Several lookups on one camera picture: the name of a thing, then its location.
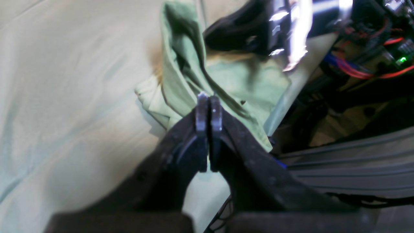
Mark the light green T-shirt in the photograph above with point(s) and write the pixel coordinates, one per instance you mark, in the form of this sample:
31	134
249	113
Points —
248	88

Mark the green table cloth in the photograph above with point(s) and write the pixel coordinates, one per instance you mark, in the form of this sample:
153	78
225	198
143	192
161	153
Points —
72	127

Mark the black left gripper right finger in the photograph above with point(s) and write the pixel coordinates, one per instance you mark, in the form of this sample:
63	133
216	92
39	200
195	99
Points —
266	197

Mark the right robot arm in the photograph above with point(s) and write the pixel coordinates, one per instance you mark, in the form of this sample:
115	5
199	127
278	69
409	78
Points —
345	141

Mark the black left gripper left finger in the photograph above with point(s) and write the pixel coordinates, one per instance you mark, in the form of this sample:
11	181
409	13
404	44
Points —
151	199

